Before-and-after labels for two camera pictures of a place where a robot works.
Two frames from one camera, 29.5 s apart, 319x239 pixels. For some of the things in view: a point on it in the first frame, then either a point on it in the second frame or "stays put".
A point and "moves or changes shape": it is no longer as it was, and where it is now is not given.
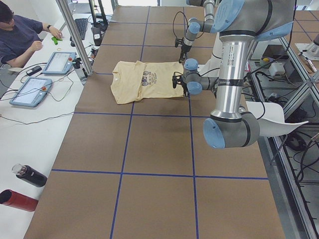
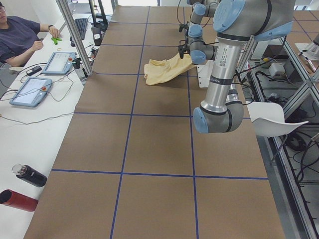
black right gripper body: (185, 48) → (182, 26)
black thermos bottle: (30, 175) stays put
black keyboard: (81, 25) stays put
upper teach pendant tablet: (60, 62) stays put
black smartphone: (33, 70) stays put
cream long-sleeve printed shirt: (133, 80) moves or changes shape
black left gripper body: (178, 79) → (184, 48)
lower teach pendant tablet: (31, 92) stays put
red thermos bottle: (10, 197) stays put
